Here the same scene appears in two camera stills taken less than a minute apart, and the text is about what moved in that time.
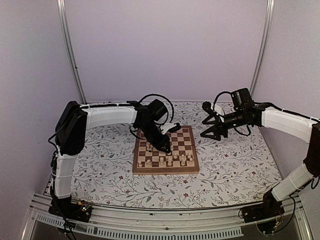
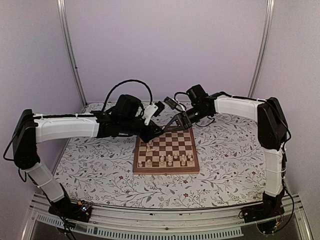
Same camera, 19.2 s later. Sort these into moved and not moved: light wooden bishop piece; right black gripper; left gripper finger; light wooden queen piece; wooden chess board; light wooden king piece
Moved: left gripper finger; right black gripper
Not moved: wooden chess board; light wooden queen piece; light wooden bishop piece; light wooden king piece
